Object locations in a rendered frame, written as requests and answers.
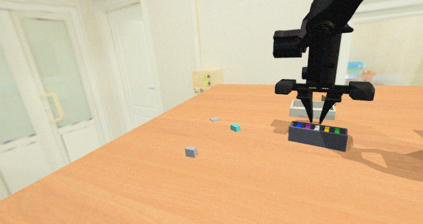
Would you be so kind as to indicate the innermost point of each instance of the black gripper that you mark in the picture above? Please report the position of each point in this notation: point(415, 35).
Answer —
point(321, 73)

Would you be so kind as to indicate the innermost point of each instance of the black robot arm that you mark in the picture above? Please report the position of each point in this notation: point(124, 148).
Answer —
point(321, 31)

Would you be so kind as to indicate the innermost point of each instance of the small teal block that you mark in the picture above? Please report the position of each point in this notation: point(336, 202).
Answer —
point(235, 127)

